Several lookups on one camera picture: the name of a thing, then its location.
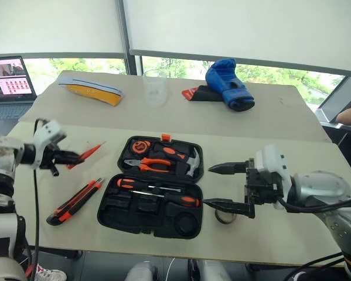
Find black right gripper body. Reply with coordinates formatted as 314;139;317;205
244;157;283;206

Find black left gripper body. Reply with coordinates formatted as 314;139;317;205
40;142;65;177

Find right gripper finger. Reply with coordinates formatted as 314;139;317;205
207;162;248;176
203;198;255;219

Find dark tape roll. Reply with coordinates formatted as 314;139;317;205
214;208;237;225

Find large orange black utility knife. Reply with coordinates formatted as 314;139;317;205
45;177;105;227

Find black plastic tool case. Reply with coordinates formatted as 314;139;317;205
96;133;205;239

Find orange black screwdriver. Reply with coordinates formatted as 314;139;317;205
116;177;182;193
129;189;202;208

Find orange black claw hammer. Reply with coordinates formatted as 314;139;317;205
156;145;202;178

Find orange black tape measure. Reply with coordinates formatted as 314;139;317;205
130;139;149;155

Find black and red pouch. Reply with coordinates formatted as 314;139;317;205
181;84;226;102

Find open grey laptop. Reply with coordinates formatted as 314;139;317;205
0;55;39;119

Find blue boxing glove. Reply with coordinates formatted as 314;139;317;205
205;57;255;112

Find clear plastic cup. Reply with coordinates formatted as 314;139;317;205
142;69;169;108

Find white and red shoe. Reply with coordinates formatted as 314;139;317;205
31;263;67;281

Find grey tilted laptop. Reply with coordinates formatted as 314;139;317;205
314;76;351;129

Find grey rounded shape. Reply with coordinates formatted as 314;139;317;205
124;260;159;281

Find white roller blind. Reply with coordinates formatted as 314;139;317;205
122;0;351;74
0;0;126;59

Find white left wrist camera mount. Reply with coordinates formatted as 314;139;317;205
31;119;67;170

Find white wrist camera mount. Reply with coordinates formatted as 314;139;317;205
254;144;295;210
31;119;67;170

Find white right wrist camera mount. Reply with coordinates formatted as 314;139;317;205
254;144;295;210

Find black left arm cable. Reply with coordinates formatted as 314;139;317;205
28;117;52;281

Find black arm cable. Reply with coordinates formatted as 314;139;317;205
276;194;351;214
28;117;52;281

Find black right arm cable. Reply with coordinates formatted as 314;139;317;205
276;194;351;214

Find orange handled pliers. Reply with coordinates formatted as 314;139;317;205
124;157;172;173

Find thin white cable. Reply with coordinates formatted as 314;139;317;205
166;257;176;281

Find grey window frame post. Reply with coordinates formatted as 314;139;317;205
115;0;144;76

